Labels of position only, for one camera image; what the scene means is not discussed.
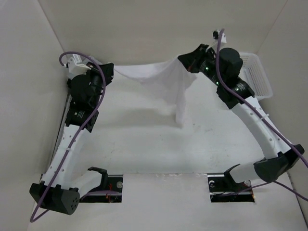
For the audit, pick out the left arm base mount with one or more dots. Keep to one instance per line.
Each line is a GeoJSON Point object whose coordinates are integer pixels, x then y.
{"type": "Point", "coordinates": [106, 193]}

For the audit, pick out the white tank top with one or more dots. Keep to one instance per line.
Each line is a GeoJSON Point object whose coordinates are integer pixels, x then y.
{"type": "Point", "coordinates": [166, 80]}

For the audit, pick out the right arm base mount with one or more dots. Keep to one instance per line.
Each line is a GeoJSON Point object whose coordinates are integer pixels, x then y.
{"type": "Point", "coordinates": [223, 189]}

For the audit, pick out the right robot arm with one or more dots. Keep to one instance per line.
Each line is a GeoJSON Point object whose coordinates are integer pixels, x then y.
{"type": "Point", "coordinates": [223, 70]}

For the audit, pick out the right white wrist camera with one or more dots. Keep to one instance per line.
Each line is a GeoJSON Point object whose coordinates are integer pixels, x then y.
{"type": "Point", "coordinates": [223, 40]}

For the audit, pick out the white plastic basket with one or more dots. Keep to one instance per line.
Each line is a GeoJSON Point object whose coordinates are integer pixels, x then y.
{"type": "Point", "coordinates": [253, 73]}

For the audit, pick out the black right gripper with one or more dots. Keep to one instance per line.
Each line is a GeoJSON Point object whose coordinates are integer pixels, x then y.
{"type": "Point", "coordinates": [191, 59]}

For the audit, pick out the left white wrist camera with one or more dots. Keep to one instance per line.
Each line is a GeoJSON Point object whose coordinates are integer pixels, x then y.
{"type": "Point", "coordinates": [76, 66]}

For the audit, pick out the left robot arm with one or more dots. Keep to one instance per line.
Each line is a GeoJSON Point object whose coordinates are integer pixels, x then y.
{"type": "Point", "coordinates": [57, 191]}

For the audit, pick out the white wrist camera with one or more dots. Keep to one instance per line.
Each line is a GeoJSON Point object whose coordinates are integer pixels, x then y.
{"type": "Point", "coordinates": [223, 40]}
{"type": "Point", "coordinates": [76, 66]}

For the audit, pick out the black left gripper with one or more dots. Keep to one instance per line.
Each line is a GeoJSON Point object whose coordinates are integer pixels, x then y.
{"type": "Point", "coordinates": [95, 70]}

